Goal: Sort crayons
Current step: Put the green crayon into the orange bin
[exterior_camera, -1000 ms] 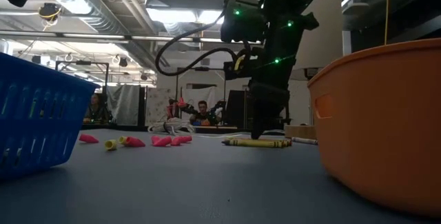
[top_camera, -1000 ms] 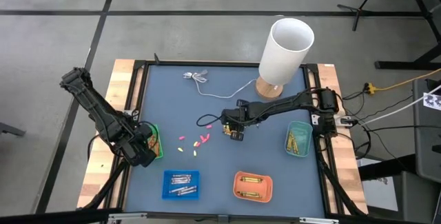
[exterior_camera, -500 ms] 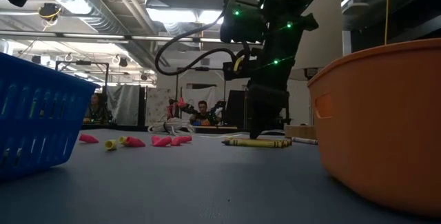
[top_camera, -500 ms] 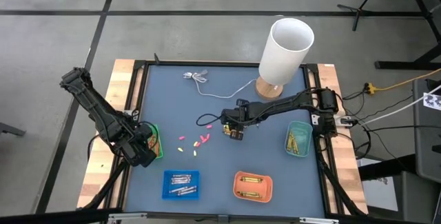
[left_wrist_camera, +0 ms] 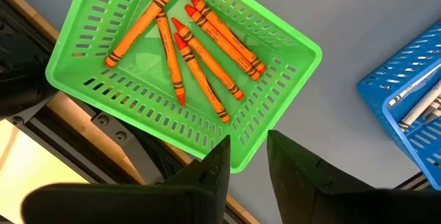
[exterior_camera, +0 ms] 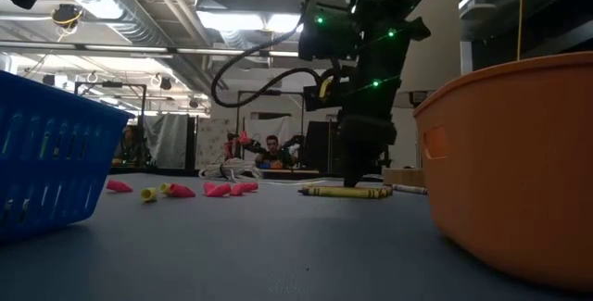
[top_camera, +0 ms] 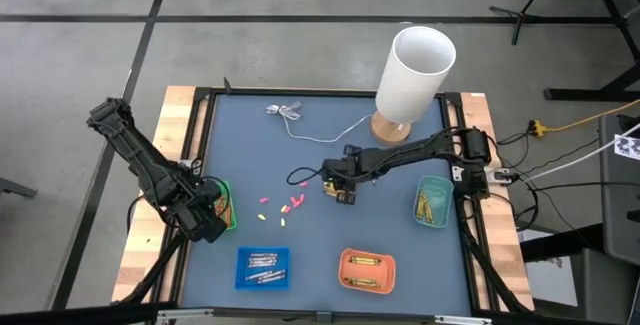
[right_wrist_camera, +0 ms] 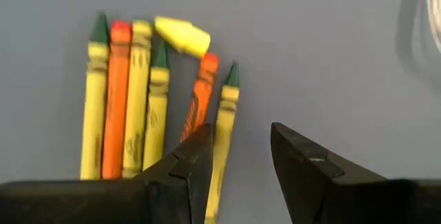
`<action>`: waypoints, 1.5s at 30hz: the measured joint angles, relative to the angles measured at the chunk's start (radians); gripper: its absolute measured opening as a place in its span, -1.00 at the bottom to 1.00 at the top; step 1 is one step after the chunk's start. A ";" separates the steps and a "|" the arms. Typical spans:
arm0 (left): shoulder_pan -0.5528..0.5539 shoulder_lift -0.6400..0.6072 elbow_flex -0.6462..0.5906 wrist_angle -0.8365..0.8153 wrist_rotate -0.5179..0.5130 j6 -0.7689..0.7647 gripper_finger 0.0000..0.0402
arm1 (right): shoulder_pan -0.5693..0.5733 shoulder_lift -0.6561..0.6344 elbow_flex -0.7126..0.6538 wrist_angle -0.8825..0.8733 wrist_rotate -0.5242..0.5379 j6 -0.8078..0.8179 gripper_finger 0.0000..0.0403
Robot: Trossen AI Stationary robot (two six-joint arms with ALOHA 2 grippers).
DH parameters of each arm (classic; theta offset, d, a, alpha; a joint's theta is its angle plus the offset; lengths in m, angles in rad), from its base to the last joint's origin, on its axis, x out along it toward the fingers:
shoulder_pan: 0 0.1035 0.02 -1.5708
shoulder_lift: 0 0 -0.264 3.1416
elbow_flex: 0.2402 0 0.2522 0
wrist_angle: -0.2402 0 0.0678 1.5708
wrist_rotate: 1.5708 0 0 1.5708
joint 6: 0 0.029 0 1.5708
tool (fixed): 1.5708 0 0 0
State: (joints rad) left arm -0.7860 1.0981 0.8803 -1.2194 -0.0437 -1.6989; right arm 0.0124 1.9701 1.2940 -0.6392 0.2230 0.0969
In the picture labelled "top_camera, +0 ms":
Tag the grey stand foot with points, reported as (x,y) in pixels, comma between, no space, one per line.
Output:
(17,188)

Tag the black tripod stand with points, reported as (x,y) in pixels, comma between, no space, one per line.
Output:
(521,15)

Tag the green mesh basket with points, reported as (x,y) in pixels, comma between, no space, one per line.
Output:
(232,222)

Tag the dark grey floor box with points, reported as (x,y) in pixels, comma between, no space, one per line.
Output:
(605,290)

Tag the teal plastic bin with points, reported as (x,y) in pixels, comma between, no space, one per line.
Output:
(442,200)

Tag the black white fiducial marker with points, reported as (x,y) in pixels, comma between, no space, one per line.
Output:
(627,146)

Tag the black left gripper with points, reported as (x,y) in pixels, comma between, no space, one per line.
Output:
(200,220)

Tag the orange plastic bin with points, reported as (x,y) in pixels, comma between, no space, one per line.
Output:
(367,271)

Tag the dark grey equipment case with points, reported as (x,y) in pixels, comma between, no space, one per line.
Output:
(620,205)

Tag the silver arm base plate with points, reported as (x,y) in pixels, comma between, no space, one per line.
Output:
(457,173)
(186,163)

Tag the silver metal bracket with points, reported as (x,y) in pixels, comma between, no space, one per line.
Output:
(462,320)
(185,313)

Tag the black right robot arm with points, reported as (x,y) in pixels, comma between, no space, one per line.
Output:
(410,151)

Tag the black metal stand frame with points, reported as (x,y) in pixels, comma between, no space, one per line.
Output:
(575,94)

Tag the grey crayon white wrapper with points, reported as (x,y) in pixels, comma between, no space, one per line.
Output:
(262,264)
(258,275)
(262,260)
(272,273)
(272,280)
(263,255)

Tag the blue mesh basket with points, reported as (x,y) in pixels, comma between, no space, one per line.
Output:
(242,285)

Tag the white box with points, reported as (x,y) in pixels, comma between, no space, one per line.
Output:
(550,285)

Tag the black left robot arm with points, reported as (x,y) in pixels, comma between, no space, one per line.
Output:
(135,155)

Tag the black aluminium table frame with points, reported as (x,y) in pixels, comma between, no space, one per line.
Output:
(300,92)

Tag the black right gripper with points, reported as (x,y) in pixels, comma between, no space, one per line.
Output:
(342,170)

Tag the white lamp wooden base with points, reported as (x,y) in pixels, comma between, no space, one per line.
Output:
(410,85)

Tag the green crayon yellow wrapper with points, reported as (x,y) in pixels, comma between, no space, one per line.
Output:
(365,259)
(362,280)
(362,285)
(365,263)
(331,188)

